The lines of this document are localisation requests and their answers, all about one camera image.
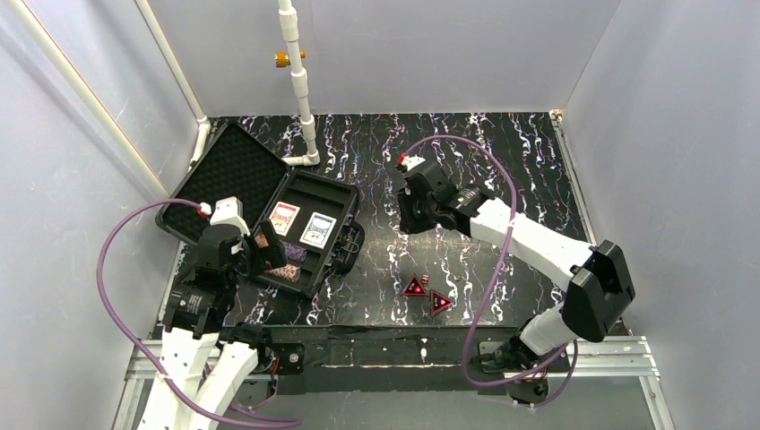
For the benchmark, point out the black poker set case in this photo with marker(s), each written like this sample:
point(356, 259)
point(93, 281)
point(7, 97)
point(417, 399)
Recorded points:
point(236, 164)

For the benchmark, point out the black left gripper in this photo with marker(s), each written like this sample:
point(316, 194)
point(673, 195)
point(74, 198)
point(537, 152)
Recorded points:
point(250, 253)

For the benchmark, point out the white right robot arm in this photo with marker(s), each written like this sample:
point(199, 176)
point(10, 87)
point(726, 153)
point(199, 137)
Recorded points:
point(594, 279)

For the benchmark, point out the white PVC pipe stand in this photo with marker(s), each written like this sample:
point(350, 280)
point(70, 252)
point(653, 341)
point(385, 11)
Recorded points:
point(289, 28)

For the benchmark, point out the white corner pipe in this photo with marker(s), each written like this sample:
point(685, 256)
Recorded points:
point(202, 121)

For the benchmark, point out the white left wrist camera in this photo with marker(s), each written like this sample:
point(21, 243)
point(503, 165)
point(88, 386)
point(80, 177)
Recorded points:
point(225, 217)

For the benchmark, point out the red triangular button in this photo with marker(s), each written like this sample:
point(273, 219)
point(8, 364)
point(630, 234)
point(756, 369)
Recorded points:
point(439, 302)
point(414, 288)

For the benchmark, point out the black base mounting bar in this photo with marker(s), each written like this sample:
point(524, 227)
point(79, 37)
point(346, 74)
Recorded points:
point(332, 358)

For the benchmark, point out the red triangular button left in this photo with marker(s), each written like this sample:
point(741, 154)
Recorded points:
point(414, 288)

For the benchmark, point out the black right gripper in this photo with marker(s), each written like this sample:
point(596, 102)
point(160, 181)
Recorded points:
point(407, 205)

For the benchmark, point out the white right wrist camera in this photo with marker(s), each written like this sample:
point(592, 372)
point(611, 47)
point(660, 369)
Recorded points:
point(407, 162)

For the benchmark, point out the orange valve knob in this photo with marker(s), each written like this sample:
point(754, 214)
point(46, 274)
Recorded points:
point(282, 59)

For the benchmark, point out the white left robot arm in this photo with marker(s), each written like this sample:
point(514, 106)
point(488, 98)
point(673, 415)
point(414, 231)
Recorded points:
point(200, 373)

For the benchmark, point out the orange blue chip row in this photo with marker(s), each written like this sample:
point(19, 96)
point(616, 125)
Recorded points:
point(288, 272)

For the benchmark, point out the red playing card deck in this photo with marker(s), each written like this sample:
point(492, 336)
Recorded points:
point(283, 216)

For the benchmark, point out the blue playing card deck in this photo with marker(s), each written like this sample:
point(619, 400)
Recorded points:
point(318, 230)

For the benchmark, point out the red triangular button right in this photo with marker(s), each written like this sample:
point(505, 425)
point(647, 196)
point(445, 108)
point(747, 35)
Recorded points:
point(439, 302)

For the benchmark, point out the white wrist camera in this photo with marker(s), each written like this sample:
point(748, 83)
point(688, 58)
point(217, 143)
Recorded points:
point(225, 217)
point(407, 162)

